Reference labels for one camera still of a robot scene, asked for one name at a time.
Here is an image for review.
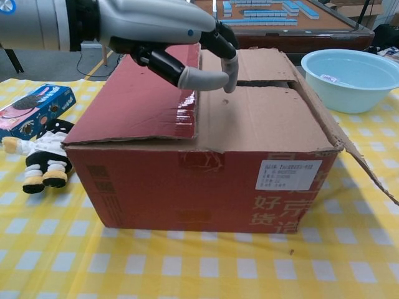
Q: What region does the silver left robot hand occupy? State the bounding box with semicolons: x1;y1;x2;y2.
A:
97;0;239;93

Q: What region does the red cardboard shipping box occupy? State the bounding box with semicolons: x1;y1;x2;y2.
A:
60;42;399;235

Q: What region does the blue Oreo cookie box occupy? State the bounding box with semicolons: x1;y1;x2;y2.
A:
0;83;77;140

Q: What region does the long blue mahjong tile row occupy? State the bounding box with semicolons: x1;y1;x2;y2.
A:
219;18;298;27

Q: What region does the short blue mahjong tile row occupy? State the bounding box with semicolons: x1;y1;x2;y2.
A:
243;9;287;18

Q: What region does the brown mahjong table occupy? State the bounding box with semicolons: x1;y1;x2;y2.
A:
193;0;375;63

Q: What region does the black table leg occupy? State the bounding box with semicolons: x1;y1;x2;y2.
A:
0;46;24;74

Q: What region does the diagonal blue mahjong tile row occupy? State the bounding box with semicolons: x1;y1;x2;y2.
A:
291;0;320;19

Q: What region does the black and white plush toy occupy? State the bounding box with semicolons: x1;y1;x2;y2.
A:
1;118;75;194

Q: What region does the light blue plastic basin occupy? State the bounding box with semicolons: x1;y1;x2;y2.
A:
300;49;399;115

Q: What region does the printed plastic package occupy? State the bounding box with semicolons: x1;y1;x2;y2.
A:
378;46;399;65

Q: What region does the yellow checkered tablecloth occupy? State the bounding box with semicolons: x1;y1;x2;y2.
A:
0;77;399;299

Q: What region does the black floor cable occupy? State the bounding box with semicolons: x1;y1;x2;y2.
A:
76;51;94;76

